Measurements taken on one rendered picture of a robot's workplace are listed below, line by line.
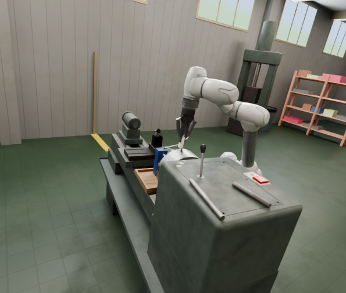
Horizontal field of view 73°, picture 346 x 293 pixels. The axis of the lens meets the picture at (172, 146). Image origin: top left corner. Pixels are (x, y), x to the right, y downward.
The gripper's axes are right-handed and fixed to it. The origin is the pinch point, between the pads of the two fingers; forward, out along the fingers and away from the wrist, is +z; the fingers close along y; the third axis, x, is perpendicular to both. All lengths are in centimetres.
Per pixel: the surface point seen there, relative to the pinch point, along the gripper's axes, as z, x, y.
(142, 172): 47, -52, -2
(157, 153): 26, -44, -8
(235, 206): 10.0, 48.3, -3.5
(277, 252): 32, 57, -30
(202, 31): -126, -424, -248
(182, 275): 53, 42, 8
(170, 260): 57, 28, 8
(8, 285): 142, -52, 92
